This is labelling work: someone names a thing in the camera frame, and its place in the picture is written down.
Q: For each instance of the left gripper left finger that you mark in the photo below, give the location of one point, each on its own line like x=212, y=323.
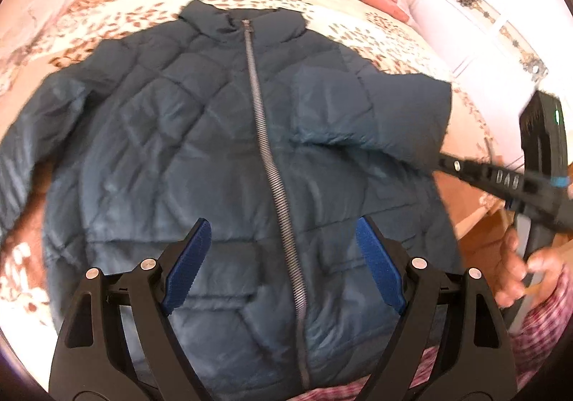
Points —
x=92, y=361

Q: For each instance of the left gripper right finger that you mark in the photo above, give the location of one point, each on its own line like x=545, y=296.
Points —
x=474, y=361

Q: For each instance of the dark teal puffer jacket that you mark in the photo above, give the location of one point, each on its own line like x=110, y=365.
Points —
x=278, y=136

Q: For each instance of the pink plaid pyjama clothing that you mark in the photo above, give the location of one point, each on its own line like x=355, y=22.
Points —
x=542, y=328

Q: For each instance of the person's right hand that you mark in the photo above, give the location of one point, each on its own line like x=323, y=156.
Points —
x=509, y=273

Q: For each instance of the floral beige bed cover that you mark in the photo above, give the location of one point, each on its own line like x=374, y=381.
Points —
x=53, y=34

